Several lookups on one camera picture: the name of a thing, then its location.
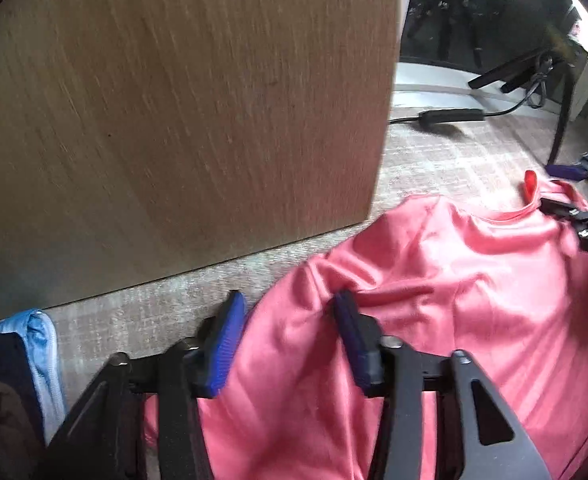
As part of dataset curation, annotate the light wooden board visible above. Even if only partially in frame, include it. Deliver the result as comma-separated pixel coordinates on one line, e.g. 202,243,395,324
0,0,407,326

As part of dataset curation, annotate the white window frame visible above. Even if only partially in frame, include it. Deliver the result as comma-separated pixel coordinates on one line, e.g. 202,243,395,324
394,0,588,111

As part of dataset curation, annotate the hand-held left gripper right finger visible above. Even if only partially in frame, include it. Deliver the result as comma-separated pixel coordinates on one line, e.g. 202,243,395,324
333,289,555,480

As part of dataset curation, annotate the black cable with inline switch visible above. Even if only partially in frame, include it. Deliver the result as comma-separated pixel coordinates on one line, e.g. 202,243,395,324
389,75,555,133

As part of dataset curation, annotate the light blue garment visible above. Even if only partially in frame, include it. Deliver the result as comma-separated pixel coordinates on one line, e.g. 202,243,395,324
0,308,67,433

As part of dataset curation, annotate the pink shirt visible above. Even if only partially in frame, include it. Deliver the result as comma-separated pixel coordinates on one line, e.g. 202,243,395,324
144,170,588,480

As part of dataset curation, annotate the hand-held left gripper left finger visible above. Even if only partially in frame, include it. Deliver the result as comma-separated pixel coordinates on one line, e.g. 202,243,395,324
34,290,249,480

